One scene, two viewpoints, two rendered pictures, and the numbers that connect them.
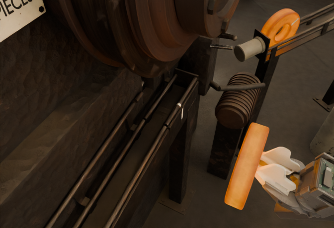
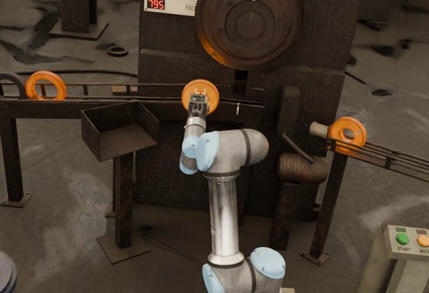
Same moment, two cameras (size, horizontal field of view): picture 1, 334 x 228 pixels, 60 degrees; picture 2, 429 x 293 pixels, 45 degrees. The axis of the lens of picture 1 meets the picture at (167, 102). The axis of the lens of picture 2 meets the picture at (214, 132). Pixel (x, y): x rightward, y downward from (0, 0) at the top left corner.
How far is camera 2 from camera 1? 205 cm
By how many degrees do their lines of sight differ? 51
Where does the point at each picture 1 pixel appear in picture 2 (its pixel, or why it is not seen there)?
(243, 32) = not seen: outside the picture
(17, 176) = (161, 53)
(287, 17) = (349, 122)
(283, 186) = not seen: hidden behind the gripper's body
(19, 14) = (192, 11)
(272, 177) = not seen: hidden behind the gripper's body
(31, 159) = (167, 54)
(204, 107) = (339, 223)
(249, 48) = (316, 126)
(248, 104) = (293, 164)
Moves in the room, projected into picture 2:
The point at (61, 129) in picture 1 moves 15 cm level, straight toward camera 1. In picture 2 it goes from (182, 56) to (161, 64)
